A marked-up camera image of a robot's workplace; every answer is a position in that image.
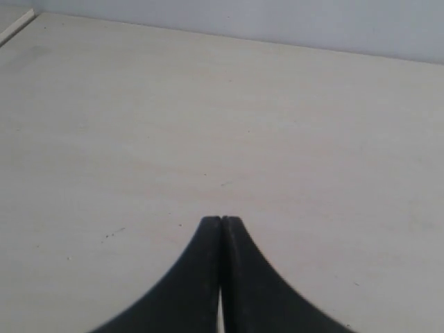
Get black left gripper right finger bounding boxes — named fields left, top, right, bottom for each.
left=221, top=216, right=352, bottom=333

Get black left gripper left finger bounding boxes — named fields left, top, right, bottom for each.
left=94, top=216, right=222, bottom=333

